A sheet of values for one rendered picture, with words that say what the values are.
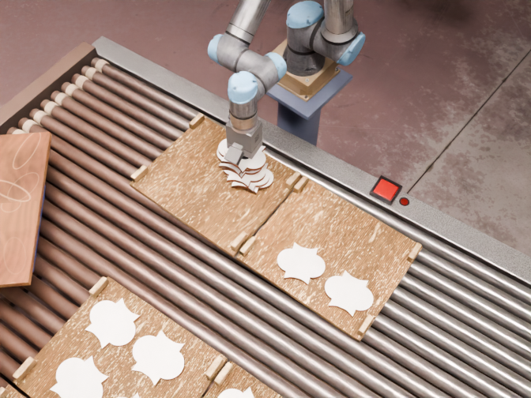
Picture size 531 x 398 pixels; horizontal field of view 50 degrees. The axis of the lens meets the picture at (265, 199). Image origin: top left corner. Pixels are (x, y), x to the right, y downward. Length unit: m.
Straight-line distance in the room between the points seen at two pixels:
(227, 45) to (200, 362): 0.84
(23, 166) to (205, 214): 0.55
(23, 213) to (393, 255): 1.04
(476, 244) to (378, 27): 2.23
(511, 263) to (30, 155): 1.43
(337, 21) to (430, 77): 1.80
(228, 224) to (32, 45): 2.41
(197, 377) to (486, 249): 0.90
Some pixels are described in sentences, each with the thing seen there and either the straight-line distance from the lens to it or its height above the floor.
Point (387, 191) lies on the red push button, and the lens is 1.78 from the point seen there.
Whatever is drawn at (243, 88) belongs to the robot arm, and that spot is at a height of 1.33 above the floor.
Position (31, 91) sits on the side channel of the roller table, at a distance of 2.12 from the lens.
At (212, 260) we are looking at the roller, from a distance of 1.64.
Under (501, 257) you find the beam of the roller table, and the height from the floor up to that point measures 0.92.
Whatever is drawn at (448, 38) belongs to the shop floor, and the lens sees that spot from 3.80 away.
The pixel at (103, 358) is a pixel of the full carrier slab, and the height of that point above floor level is 0.94.
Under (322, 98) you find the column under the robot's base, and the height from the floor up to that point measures 0.87.
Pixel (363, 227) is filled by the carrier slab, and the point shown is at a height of 0.94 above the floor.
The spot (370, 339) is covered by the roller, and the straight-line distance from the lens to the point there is 1.57.
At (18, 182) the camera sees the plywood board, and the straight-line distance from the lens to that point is 1.76.
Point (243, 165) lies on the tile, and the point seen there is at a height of 1.03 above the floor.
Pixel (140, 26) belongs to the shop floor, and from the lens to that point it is 3.76.
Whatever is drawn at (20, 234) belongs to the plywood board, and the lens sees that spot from 1.66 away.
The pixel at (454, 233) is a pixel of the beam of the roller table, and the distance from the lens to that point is 1.78.
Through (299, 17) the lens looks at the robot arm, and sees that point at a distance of 1.89.
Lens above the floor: 2.38
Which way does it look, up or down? 57 degrees down
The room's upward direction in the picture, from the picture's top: 1 degrees clockwise
